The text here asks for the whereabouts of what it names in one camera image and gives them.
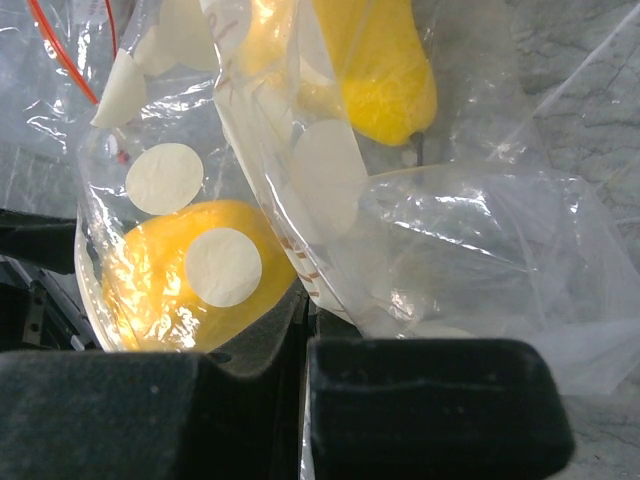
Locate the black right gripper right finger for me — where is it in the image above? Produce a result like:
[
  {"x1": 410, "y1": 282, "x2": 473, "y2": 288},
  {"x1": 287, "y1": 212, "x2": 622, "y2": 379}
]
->
[{"x1": 305, "y1": 311, "x2": 575, "y2": 479}]

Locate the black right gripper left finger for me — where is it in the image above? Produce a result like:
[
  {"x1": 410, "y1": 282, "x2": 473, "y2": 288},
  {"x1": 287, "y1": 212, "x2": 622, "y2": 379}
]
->
[{"x1": 1, "y1": 287, "x2": 308, "y2": 479}]

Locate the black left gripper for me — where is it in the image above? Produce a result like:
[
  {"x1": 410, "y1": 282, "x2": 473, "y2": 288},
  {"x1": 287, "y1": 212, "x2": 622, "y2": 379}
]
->
[{"x1": 1, "y1": 209, "x2": 99, "y2": 352}]

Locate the fake yellow bell pepper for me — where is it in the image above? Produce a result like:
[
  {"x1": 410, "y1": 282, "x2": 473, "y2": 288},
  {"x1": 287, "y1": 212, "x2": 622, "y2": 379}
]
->
[{"x1": 103, "y1": 200, "x2": 296, "y2": 352}]

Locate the clear white-slider zip bag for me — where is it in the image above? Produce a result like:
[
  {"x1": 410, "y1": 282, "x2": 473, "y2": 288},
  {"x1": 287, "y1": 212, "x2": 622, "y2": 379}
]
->
[{"x1": 75, "y1": 1, "x2": 639, "y2": 395}]

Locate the clear red-zip bag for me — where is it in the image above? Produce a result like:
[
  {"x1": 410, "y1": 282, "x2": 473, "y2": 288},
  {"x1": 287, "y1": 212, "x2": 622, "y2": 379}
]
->
[{"x1": 1, "y1": 1, "x2": 135, "y2": 157}]

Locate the fake yellow pear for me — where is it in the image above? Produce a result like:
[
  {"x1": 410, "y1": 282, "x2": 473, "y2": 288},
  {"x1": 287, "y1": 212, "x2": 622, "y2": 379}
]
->
[{"x1": 241, "y1": 1, "x2": 437, "y2": 147}]

